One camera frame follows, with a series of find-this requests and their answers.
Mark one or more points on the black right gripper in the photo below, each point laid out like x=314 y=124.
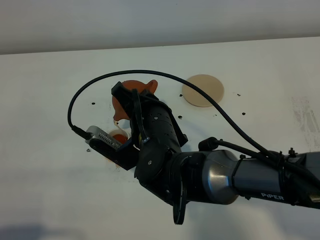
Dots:
x=163 y=131

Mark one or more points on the brown clay teapot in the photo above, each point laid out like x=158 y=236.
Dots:
x=122 y=96

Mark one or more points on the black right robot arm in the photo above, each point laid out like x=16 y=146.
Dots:
x=219 y=171

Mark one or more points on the beige round teapot coaster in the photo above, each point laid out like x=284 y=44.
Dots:
x=209 y=85

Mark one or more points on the white teacup near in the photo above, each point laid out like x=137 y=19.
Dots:
x=120 y=135

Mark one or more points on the orange coaster near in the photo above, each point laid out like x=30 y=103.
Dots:
x=110 y=161

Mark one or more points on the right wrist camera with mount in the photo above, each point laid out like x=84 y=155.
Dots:
x=124 y=155

